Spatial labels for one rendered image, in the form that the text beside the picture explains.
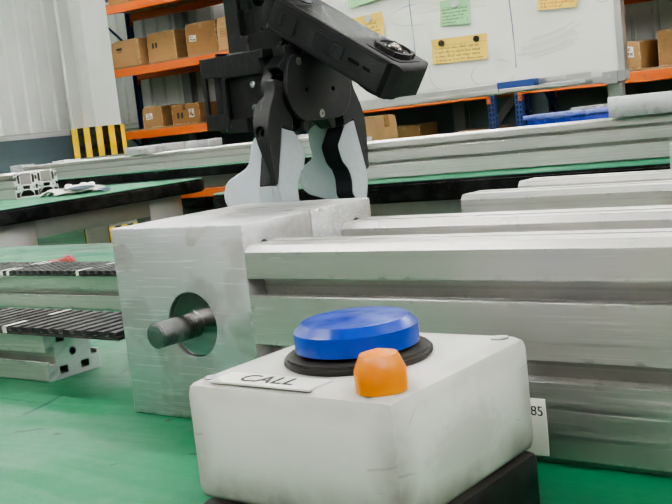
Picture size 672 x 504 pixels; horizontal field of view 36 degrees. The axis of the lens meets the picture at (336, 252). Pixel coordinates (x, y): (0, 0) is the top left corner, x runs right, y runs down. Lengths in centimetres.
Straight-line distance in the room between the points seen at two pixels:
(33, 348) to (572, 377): 36
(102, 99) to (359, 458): 844
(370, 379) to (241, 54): 48
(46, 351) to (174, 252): 17
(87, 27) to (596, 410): 839
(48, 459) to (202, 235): 12
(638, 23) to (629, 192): 1086
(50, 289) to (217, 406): 65
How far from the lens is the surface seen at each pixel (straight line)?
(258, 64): 73
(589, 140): 213
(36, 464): 49
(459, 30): 365
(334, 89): 75
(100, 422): 54
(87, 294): 93
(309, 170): 80
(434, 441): 30
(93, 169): 569
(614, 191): 58
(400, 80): 68
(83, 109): 890
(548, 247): 38
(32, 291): 99
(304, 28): 72
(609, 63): 345
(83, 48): 887
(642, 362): 38
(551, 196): 59
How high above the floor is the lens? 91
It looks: 7 degrees down
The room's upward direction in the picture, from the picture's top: 6 degrees counter-clockwise
